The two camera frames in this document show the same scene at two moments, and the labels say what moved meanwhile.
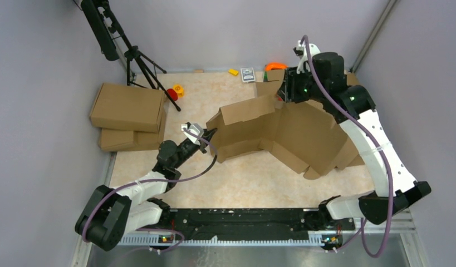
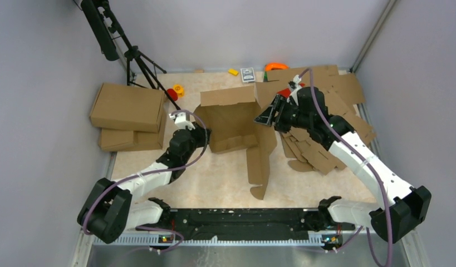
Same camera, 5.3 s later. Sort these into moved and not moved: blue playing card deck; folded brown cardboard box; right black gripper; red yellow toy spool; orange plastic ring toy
Moved: right black gripper
Not moved: folded brown cardboard box; blue playing card deck; red yellow toy spool; orange plastic ring toy
